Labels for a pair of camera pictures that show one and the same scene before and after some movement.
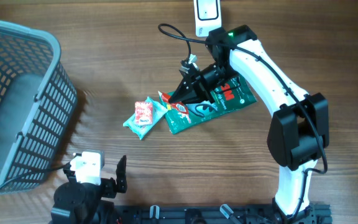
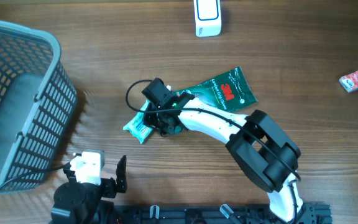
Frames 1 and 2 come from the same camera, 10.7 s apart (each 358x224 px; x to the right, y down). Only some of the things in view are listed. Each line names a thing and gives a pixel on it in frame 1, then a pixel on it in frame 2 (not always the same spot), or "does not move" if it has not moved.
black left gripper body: (108, 188) does not move
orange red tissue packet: (143, 112) -> (355, 81)
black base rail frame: (313, 213) does not move
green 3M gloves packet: (233, 95) does not move
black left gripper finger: (121, 175) does not move
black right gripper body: (211, 76) -> (154, 119)
